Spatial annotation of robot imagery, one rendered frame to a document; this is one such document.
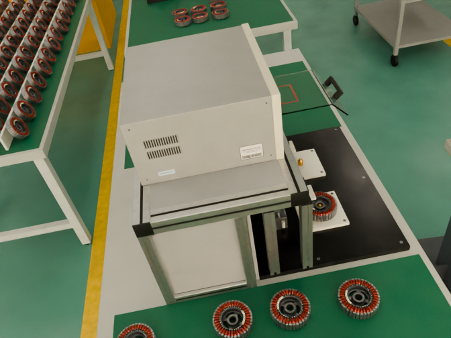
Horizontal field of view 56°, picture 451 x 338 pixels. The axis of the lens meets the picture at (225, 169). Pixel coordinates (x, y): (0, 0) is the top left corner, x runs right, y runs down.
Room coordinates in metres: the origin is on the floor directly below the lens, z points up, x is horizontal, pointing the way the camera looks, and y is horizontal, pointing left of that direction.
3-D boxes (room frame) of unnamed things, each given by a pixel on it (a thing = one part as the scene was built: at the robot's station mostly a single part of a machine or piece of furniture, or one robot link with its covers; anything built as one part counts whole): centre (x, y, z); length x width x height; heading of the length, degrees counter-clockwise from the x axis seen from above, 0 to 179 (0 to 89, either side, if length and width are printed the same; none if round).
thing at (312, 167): (1.17, -0.28, 0.78); 0.15 x 0.15 x 0.01; 1
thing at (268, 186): (1.05, 0.04, 1.09); 0.68 x 0.44 x 0.05; 1
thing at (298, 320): (0.61, -0.11, 0.77); 0.11 x 0.11 x 0.04
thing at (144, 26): (3.42, -0.05, 0.38); 1.85 x 1.10 x 0.75; 1
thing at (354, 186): (1.05, -0.27, 0.76); 0.64 x 0.47 x 0.02; 1
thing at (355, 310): (0.60, -0.30, 0.77); 0.11 x 0.11 x 0.04
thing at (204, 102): (1.06, 0.04, 1.22); 0.44 x 0.39 x 0.20; 1
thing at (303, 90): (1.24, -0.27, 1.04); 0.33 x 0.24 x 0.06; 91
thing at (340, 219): (0.93, -0.29, 0.78); 0.15 x 0.15 x 0.01; 1
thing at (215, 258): (0.72, 0.11, 0.91); 0.28 x 0.03 x 0.32; 91
